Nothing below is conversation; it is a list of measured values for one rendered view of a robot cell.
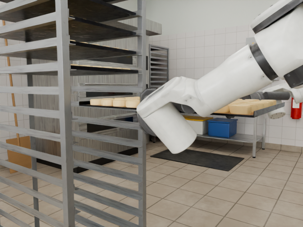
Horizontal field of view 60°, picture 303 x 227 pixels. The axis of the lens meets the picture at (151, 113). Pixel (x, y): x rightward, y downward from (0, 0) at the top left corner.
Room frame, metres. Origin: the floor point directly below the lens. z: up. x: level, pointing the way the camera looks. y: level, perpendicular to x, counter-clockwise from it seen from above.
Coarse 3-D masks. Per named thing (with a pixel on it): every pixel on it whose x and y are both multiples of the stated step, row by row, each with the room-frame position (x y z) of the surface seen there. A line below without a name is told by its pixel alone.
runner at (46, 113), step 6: (0, 108) 1.25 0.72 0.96; (6, 108) 1.22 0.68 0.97; (12, 108) 1.19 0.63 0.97; (18, 108) 1.15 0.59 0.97; (24, 108) 1.13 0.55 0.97; (30, 108) 1.10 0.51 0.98; (30, 114) 1.10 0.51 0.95; (36, 114) 1.07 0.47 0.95; (42, 114) 1.05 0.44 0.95; (48, 114) 1.02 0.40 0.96; (54, 114) 1.00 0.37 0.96
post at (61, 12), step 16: (64, 0) 0.93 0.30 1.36; (64, 16) 0.93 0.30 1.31; (64, 32) 0.93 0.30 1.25; (64, 48) 0.93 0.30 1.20; (64, 64) 0.92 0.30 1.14; (64, 80) 0.92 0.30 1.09; (64, 96) 0.92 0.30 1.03; (64, 112) 0.92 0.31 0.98; (64, 128) 0.92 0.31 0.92; (64, 144) 0.92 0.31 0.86; (64, 160) 0.92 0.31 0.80; (64, 176) 0.92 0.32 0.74; (64, 192) 0.93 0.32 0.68; (64, 208) 0.93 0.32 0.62; (64, 224) 0.93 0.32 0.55
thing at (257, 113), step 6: (84, 102) 0.95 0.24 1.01; (120, 108) 0.82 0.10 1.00; (126, 108) 0.80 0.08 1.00; (132, 108) 0.79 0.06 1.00; (264, 108) 0.66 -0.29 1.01; (270, 108) 0.72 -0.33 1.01; (276, 108) 0.79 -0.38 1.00; (210, 114) 0.64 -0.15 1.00; (216, 114) 0.63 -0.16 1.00; (222, 114) 0.63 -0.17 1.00; (228, 114) 0.62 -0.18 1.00; (234, 114) 0.61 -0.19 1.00; (258, 114) 0.61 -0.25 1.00
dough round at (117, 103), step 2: (114, 100) 0.87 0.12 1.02; (116, 100) 0.86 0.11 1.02; (118, 100) 0.86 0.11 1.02; (120, 100) 0.86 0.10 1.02; (122, 100) 0.86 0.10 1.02; (124, 100) 0.86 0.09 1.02; (126, 100) 0.87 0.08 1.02; (114, 102) 0.86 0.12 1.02; (116, 102) 0.86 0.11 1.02; (118, 102) 0.85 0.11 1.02; (120, 102) 0.85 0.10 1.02; (122, 102) 0.86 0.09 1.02; (124, 102) 0.86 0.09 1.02; (114, 104) 0.86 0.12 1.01; (116, 104) 0.86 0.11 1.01; (118, 104) 0.85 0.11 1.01; (120, 104) 0.85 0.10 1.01; (122, 104) 0.86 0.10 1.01; (124, 104) 0.86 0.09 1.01; (116, 106) 0.86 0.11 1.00; (118, 106) 0.86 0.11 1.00; (120, 106) 0.86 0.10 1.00; (122, 106) 0.86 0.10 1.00
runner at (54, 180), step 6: (0, 162) 1.27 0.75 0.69; (6, 162) 1.24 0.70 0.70; (12, 168) 1.20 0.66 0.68; (18, 168) 1.17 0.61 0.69; (24, 168) 1.14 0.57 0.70; (30, 174) 1.11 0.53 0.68; (36, 174) 1.09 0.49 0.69; (42, 174) 1.06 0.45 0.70; (48, 180) 1.04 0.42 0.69; (54, 180) 1.01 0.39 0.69; (60, 180) 0.99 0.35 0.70; (60, 186) 0.99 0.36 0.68
